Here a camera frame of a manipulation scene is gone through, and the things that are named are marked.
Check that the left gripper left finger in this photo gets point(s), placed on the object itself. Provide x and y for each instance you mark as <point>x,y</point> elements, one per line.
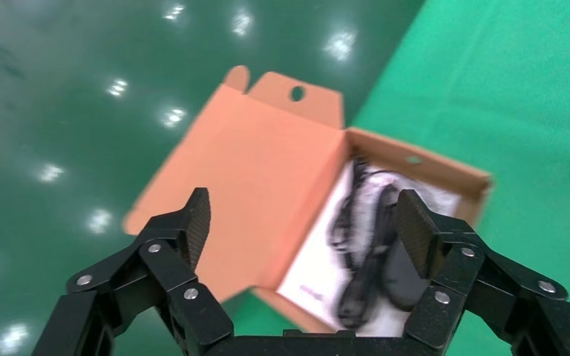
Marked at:
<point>167,265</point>

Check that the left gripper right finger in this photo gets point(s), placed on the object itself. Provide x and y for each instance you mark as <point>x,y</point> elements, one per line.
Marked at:
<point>462,275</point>

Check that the orange cardboard box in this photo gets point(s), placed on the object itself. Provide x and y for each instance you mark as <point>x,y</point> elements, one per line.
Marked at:
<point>245,172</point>

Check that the printed white paper sheet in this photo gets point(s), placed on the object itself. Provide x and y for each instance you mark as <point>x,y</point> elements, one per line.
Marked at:
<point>314,275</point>

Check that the green cloth mat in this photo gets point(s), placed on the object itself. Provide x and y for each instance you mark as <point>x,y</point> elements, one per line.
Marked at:
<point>511,73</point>

